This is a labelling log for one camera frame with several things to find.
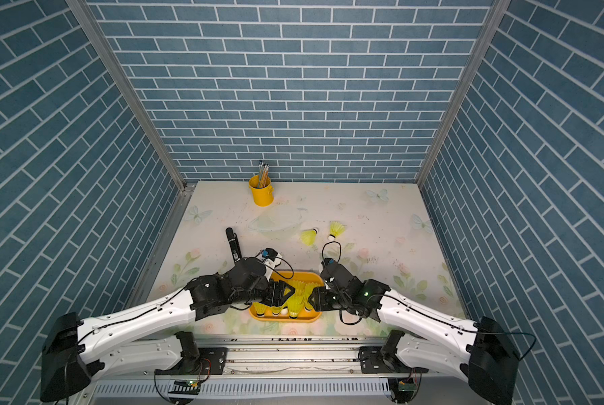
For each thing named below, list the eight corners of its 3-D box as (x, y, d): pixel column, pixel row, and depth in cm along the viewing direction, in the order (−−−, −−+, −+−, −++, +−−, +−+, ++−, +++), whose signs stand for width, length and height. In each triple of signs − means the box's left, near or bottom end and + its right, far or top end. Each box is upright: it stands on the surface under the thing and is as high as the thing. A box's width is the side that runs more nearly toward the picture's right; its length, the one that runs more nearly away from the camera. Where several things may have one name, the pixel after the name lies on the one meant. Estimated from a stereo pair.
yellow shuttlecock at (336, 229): (321, 233, 105) (322, 228, 102) (334, 223, 109) (335, 217, 106) (332, 242, 103) (332, 237, 100) (344, 230, 106) (345, 225, 103)
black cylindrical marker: (235, 263, 96) (231, 256, 93) (227, 235, 105) (224, 228, 101) (244, 260, 97) (241, 253, 94) (236, 232, 106) (233, 225, 102)
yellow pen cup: (251, 207, 115) (246, 190, 106) (254, 192, 121) (250, 175, 113) (272, 208, 115) (269, 190, 106) (274, 192, 121) (272, 175, 113)
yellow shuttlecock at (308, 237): (300, 245, 102) (300, 242, 100) (301, 231, 107) (301, 228, 105) (317, 246, 102) (317, 242, 100) (317, 231, 107) (317, 228, 105)
